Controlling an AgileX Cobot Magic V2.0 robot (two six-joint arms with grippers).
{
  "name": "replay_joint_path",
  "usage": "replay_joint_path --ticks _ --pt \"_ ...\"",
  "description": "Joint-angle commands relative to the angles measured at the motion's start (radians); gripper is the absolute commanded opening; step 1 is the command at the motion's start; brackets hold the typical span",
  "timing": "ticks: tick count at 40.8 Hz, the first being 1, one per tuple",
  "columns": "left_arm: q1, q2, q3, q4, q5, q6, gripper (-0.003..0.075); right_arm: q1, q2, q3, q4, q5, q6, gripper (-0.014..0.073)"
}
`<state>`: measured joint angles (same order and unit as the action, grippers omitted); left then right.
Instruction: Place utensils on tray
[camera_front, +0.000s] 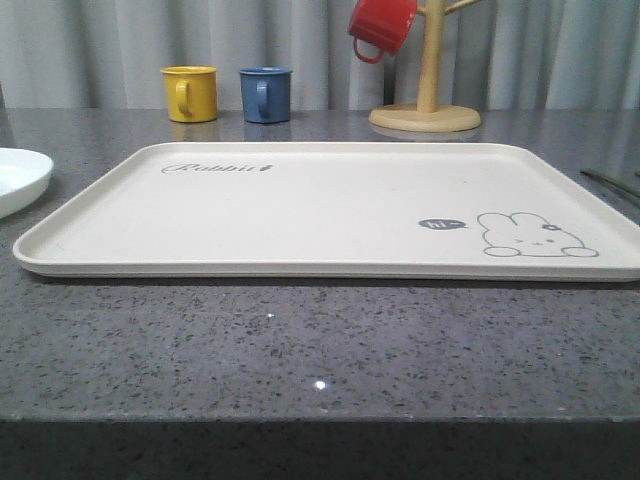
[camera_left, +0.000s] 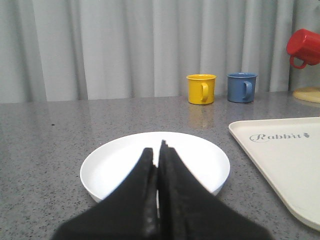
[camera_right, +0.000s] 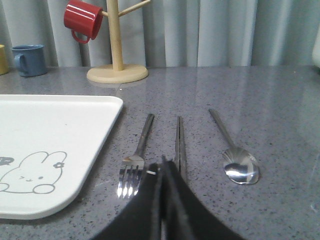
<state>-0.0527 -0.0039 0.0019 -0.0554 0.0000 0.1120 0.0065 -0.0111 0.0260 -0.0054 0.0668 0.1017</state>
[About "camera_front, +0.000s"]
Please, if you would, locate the white round plate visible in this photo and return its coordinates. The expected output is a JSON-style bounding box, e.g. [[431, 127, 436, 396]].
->
[[0, 147, 54, 218]]

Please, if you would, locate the silver chopsticks pair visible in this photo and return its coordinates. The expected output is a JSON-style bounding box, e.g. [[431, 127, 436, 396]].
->
[[580, 169, 639, 204]]

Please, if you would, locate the cream rabbit serving tray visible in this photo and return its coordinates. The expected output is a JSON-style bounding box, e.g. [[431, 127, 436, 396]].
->
[[13, 142, 639, 281]]

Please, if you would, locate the blue mug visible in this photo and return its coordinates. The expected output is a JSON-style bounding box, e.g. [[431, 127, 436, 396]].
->
[[239, 67, 293, 124]]

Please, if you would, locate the wooden mug tree stand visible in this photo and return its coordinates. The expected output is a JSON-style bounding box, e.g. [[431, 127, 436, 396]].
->
[[369, 1, 481, 133]]

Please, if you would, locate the yellow mug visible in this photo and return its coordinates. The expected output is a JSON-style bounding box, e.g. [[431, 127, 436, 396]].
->
[[161, 66, 218, 123]]

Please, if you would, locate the red mug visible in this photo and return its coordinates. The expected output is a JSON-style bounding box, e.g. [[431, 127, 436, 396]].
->
[[348, 0, 418, 64]]

